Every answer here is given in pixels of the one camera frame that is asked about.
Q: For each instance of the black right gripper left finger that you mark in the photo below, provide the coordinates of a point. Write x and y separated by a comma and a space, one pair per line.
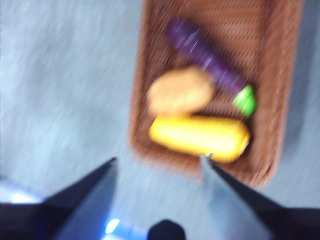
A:
92, 197

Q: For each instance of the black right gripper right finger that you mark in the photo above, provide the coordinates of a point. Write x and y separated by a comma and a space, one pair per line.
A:
230, 200

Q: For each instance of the yellow corn cob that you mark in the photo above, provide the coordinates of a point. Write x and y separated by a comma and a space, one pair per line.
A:
197, 137

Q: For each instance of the brown potato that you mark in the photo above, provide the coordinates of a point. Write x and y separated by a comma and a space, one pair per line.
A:
180, 90

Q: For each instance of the brown woven wicker basket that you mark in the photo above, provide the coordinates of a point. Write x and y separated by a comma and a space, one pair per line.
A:
277, 75

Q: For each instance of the purple eggplant with green stem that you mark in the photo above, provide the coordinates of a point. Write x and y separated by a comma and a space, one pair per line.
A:
200, 55

